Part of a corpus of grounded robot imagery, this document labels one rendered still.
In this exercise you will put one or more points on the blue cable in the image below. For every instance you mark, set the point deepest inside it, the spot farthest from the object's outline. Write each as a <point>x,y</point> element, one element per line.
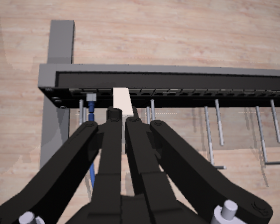
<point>91,117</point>

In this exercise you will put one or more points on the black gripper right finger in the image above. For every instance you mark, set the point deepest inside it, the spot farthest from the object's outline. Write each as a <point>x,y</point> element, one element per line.
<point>209,192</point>

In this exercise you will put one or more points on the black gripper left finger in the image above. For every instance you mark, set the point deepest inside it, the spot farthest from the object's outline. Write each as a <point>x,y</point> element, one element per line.
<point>44,199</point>

